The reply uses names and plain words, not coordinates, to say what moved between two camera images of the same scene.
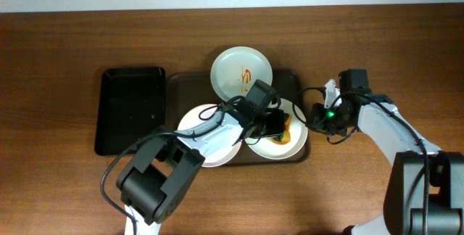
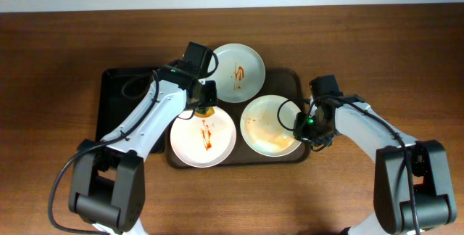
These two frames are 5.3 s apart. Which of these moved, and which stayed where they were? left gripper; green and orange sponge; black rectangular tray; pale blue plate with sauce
Moved: left gripper; green and orange sponge
Stayed: black rectangular tray; pale blue plate with sauce
